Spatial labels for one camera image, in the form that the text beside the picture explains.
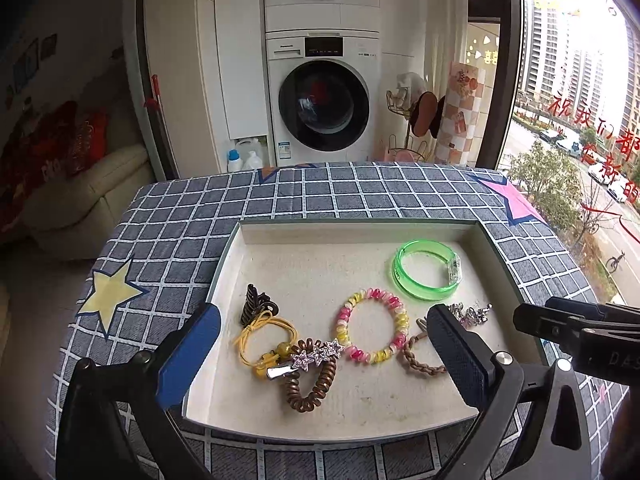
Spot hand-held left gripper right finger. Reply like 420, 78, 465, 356
426, 303, 597, 480

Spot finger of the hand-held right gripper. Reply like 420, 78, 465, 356
513, 303, 594, 357
545, 296, 640, 332

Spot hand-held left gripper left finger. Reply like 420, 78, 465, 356
55, 303, 222, 480

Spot brown braided hair tie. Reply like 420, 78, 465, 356
402, 317, 449, 376

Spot silver rhinestone hair clip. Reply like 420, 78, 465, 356
446, 301, 494, 331

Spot yellow beaded hair tie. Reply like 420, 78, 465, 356
234, 310, 301, 384

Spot black hair claw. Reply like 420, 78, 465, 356
241, 284, 281, 328

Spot green translucent bangle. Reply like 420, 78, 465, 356
392, 240, 462, 302

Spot brown spiral hair tie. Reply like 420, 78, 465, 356
280, 339, 337, 414

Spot pink yellow spiral bracelet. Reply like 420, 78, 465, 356
336, 287, 410, 366

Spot silver star hair clip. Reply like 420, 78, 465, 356
266, 340, 346, 380

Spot white shallow tray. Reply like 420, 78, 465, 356
182, 219, 548, 445

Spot person's right forearm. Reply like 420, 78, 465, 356
602, 400, 640, 480

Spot blue checked star tablecloth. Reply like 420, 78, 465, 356
47, 161, 626, 480

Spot cream sofa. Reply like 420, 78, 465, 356
20, 142, 156, 261

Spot red window stickers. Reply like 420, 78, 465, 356
546, 89, 640, 206

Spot white detergent jug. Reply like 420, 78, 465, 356
235, 137, 267, 171

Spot checked patterned bag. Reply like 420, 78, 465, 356
434, 61, 487, 165

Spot brown slippers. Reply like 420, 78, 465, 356
411, 91, 447, 137

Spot red cushion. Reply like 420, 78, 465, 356
0, 100, 109, 232

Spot white cloth on rack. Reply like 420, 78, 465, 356
395, 72, 427, 107

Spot white washing machine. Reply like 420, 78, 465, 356
265, 30, 383, 167

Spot white cabinet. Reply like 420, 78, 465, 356
215, 0, 269, 142

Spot gold wire rack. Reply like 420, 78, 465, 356
384, 72, 447, 164

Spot red handled mop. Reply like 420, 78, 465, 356
144, 75, 181, 181

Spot dark window frame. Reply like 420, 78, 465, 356
492, 0, 527, 171

